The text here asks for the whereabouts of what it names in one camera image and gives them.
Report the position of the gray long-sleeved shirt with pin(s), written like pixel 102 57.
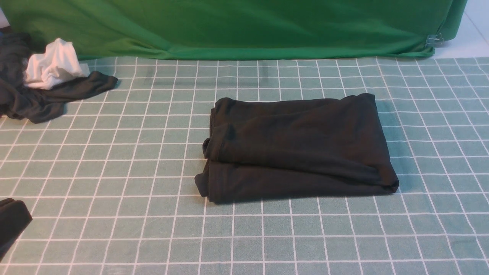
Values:
pixel 298 148

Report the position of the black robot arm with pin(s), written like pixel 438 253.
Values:
pixel 14 219

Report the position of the checkered green tablecloth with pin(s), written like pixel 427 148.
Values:
pixel 110 184

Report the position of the green backdrop cloth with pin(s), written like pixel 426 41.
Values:
pixel 238 29

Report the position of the crumpled white garment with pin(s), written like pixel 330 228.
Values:
pixel 58 64

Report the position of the crumpled dark gray garment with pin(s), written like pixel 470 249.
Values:
pixel 40 103

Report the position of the metal binder clip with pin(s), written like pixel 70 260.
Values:
pixel 435 40

